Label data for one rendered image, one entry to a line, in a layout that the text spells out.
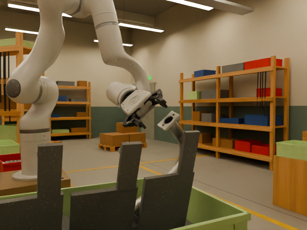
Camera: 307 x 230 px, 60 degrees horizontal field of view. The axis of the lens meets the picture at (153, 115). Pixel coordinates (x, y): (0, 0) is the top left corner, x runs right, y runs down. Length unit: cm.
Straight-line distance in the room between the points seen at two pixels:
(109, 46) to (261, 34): 584
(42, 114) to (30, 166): 22
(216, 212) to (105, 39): 69
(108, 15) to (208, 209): 74
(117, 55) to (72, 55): 1023
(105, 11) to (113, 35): 9
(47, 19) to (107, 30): 25
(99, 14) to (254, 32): 594
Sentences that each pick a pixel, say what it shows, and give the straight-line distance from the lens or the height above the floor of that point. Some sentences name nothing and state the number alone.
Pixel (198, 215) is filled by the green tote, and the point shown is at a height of 88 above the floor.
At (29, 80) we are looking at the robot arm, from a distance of 113.
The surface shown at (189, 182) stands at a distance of 75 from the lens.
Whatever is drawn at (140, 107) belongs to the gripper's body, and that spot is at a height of 122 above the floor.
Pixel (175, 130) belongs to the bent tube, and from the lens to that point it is 69.
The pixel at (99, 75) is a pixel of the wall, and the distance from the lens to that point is 1141.
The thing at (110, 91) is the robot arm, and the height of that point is 128.
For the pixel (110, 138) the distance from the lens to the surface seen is 752.
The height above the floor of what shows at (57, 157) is 112.
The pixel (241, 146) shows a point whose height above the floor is 37.
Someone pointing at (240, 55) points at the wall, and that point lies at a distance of 696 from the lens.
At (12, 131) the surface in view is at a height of 87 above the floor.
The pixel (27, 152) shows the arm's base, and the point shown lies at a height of 104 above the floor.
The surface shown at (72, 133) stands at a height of 25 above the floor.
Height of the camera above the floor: 122
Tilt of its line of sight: 2 degrees down
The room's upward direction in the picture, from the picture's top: straight up
